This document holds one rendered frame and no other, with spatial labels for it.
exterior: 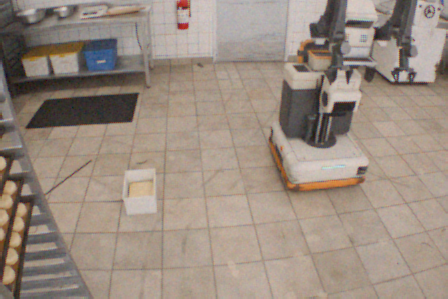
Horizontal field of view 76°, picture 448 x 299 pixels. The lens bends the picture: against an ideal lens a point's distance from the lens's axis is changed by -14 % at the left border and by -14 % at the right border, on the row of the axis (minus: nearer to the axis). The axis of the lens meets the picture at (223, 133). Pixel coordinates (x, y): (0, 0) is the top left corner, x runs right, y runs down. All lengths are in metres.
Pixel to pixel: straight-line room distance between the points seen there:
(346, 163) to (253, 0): 2.87
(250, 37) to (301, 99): 2.50
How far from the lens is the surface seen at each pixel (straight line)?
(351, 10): 1.95
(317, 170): 2.35
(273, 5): 4.72
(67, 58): 4.25
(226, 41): 4.71
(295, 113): 2.43
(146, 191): 2.40
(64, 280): 1.47
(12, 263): 0.98
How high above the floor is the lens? 1.64
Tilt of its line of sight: 32 degrees down
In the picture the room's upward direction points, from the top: 1 degrees clockwise
